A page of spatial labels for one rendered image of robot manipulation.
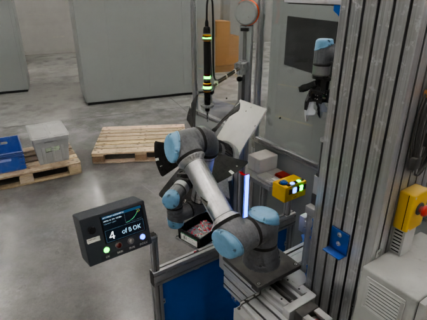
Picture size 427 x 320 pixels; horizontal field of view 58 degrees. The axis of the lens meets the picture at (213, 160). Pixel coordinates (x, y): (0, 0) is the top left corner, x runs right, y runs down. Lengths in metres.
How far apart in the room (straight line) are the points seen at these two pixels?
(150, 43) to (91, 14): 1.13
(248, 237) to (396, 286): 0.48
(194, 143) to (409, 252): 0.84
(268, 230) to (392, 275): 0.43
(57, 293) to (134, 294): 0.56
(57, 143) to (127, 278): 2.18
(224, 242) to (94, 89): 6.39
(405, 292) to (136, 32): 6.78
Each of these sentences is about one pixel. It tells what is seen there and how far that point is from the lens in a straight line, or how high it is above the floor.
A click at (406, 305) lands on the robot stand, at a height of 1.19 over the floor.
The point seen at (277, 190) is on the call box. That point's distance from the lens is 2.10.
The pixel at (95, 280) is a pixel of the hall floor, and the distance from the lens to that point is 3.19.
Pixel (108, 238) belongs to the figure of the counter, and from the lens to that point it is 1.56.
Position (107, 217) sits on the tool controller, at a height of 1.24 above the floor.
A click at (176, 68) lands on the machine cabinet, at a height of 0.55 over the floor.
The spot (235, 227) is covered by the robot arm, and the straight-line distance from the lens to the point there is 1.38.
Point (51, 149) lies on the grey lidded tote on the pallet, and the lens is 4.81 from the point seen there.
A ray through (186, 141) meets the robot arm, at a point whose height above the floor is 1.50.
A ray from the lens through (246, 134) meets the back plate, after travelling 2.35.
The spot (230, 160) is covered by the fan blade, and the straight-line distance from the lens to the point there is 2.07.
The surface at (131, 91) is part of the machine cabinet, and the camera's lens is 7.68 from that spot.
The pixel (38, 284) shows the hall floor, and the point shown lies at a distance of 3.31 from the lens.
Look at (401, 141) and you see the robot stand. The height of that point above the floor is 1.63.
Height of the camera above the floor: 2.04
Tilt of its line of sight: 24 degrees down
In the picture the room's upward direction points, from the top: straight up
